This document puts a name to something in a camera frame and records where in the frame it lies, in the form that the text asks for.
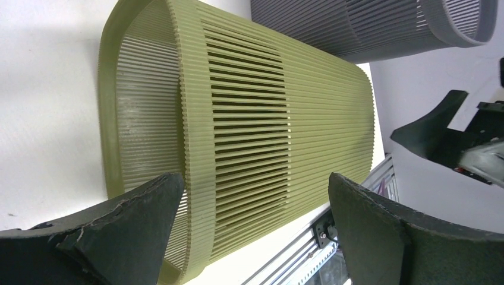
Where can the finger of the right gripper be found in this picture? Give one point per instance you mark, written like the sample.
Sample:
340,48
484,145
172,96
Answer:
423,136

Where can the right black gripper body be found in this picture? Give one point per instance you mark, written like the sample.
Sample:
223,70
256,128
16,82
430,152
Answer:
476,152

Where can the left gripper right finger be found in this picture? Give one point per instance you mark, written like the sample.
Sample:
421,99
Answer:
385,242

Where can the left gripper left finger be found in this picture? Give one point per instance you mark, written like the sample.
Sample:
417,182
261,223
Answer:
119,241

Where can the green plastic basket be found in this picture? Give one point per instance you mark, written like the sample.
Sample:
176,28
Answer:
254,120

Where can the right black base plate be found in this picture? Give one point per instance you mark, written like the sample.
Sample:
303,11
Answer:
324,230

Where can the grey plastic basket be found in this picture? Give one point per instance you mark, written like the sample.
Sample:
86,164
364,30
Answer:
361,31

